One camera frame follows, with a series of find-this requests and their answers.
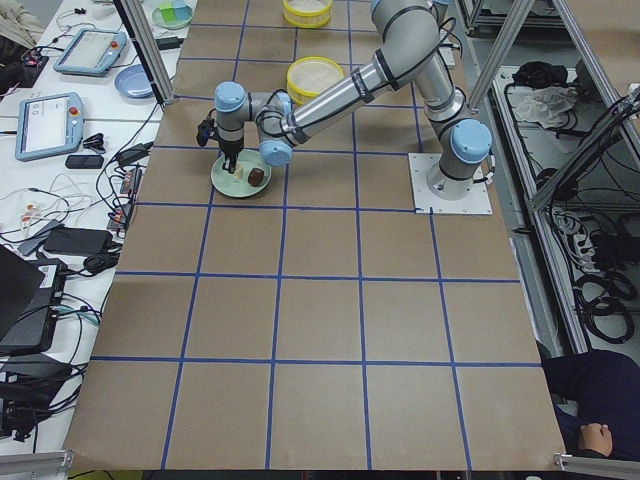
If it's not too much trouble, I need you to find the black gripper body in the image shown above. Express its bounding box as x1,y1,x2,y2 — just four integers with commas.
219,138,244,160

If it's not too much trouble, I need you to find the yellow steamer basket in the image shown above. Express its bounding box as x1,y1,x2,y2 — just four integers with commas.
286,56,345,104
283,0,333,28

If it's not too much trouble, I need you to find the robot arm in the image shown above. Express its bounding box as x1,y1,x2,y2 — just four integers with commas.
197,1,492,200

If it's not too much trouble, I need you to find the person's hand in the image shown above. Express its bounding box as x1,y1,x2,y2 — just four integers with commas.
578,423,613,457

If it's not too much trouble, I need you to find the pale green plate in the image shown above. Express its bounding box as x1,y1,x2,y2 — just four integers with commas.
211,150,271,198

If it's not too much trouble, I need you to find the brown round bun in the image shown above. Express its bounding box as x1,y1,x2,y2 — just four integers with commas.
247,167,265,187

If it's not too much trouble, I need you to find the blue plate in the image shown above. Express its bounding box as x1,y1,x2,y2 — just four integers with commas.
114,64,153,99

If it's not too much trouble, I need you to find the green bowl with blocks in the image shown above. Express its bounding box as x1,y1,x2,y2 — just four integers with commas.
151,0,194,30

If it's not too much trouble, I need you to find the black phone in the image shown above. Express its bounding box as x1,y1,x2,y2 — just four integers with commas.
65,154,104,170

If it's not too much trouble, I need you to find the far teach pendant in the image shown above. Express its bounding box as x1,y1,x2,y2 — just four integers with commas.
53,29,128,77

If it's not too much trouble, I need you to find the teach pendant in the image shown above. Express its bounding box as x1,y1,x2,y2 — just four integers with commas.
15,92,84,162
53,29,128,77

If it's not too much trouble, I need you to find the black power adapter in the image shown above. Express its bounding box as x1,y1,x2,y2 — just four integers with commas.
43,227,112,256

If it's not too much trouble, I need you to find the near teach pendant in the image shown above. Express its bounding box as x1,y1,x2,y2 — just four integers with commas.
15,92,84,162

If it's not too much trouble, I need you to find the black laptop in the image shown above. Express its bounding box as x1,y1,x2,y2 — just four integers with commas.
1,247,67,356

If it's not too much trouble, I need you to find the person in dark clothes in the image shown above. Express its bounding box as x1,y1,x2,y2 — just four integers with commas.
542,350,639,461

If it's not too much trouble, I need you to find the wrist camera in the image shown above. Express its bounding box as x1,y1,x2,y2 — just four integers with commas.
196,118,215,147

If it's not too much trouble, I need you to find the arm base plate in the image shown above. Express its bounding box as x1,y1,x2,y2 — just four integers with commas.
408,153,492,215

